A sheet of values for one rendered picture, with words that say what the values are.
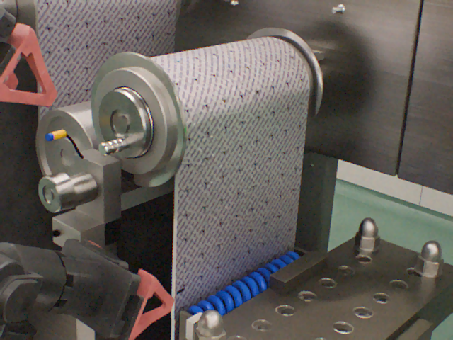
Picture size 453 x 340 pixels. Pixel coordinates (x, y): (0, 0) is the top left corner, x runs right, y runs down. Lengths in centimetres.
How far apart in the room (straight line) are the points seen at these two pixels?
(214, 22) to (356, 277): 44
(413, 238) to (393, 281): 254
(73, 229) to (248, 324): 22
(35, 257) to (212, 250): 27
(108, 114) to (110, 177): 7
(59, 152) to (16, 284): 35
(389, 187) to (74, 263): 317
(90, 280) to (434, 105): 48
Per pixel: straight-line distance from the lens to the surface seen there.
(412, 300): 91
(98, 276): 68
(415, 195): 370
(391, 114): 95
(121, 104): 75
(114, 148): 74
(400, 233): 351
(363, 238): 100
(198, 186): 78
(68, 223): 80
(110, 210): 80
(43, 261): 64
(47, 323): 106
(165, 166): 75
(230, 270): 88
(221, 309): 83
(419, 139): 94
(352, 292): 90
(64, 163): 89
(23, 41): 60
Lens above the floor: 149
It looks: 21 degrees down
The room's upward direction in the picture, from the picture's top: 3 degrees clockwise
